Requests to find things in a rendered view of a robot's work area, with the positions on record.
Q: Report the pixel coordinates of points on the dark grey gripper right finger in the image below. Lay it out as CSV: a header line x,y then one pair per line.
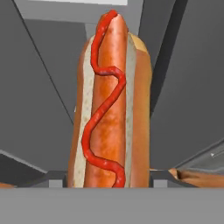
x,y
159,179

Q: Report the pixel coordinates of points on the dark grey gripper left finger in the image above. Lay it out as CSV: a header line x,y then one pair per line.
x,y
57,178

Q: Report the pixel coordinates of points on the hot dog with ketchup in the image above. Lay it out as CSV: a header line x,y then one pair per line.
x,y
110,116

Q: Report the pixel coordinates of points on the grey fridge door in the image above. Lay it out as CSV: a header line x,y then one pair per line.
x,y
192,87
32,102

